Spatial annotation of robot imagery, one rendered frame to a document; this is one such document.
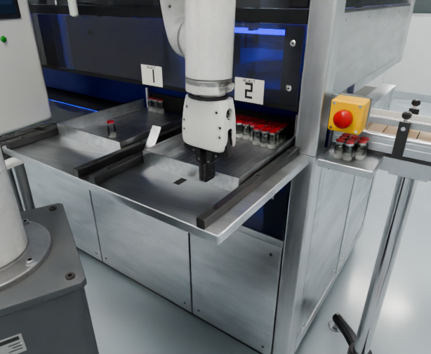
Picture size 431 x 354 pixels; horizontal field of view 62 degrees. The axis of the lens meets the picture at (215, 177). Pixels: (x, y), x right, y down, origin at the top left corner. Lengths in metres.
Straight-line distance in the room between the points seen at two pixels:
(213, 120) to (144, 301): 1.23
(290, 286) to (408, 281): 0.98
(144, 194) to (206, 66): 0.28
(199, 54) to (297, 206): 0.53
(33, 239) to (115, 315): 1.08
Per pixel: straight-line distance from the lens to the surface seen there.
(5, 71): 1.44
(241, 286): 1.27
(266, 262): 1.14
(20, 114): 1.47
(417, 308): 1.91
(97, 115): 1.19
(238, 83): 0.95
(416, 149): 0.96
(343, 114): 0.82
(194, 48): 0.62
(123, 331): 1.65
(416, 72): 5.50
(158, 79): 1.12
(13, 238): 0.63
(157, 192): 0.73
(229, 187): 0.72
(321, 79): 0.86
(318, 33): 0.85
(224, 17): 0.62
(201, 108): 0.65
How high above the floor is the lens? 1.23
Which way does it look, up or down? 27 degrees down
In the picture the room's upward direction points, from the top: straight up
